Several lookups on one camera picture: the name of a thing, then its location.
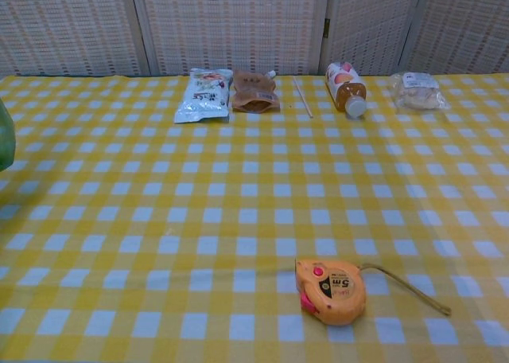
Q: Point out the green spray bottle black trigger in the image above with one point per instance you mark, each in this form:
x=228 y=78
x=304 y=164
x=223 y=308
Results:
x=6 y=140

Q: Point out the peach juice bottle white cap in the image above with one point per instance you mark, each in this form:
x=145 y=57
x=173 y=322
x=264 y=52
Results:
x=346 y=88

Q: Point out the yellow white checkered tablecloth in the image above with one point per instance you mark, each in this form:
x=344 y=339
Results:
x=254 y=219

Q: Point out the brown spout pouch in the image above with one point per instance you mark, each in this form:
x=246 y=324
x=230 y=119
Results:
x=254 y=94

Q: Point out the thin wooden stick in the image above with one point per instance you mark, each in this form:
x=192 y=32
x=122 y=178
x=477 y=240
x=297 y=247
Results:
x=303 y=98

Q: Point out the white printed snack bag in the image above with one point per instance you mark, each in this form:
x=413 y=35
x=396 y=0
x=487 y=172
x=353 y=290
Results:
x=204 y=96

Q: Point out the woven bamboo folding screen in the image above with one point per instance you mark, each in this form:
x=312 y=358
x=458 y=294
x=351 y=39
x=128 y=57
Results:
x=238 y=24

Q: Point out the brass screen hinge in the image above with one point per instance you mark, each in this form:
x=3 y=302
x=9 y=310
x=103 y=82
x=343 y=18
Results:
x=327 y=26

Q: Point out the clear bag of pastry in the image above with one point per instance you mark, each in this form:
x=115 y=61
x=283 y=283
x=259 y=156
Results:
x=417 y=92

